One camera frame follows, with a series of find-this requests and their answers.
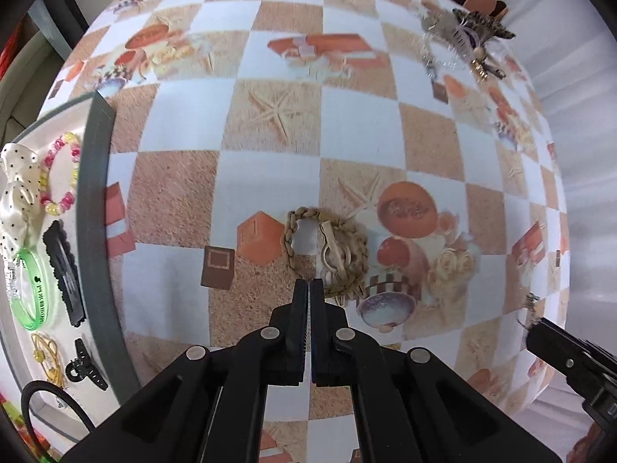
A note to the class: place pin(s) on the cream polka dot scrunchie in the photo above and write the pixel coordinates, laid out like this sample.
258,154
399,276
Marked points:
17,202

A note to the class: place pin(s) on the checkered printed tablecloth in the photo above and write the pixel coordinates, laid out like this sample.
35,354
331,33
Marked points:
193,120

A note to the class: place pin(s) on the brown slipper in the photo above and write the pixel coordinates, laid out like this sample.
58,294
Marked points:
482,0

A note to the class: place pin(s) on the white jewelry tray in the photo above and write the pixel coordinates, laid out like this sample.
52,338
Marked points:
99,251

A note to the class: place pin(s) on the black claw hair clip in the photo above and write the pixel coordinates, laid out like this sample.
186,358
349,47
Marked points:
84,366

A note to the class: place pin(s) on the pale green sofa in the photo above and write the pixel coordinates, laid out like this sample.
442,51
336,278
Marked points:
19,87

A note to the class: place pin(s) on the red object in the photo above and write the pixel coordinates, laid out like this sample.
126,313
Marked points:
9,48

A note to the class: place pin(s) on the dark grey post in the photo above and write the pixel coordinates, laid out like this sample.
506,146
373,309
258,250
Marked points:
58,14

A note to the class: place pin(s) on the silver pendant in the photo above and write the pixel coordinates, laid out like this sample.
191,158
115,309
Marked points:
430,65

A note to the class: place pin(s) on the black comb hair clip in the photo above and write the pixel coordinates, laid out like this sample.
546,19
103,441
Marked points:
65,270

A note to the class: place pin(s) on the pile of assorted jewelry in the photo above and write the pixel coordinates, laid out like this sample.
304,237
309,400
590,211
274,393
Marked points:
467,29

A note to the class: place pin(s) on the green and clear bangle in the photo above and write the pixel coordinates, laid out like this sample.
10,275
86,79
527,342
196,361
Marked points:
38,294

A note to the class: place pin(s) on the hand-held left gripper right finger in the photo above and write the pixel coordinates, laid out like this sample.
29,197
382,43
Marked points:
318,342

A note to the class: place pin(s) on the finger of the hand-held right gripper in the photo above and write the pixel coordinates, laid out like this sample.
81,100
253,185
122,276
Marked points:
559,352

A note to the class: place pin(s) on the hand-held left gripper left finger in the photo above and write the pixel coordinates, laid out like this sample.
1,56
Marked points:
300,342

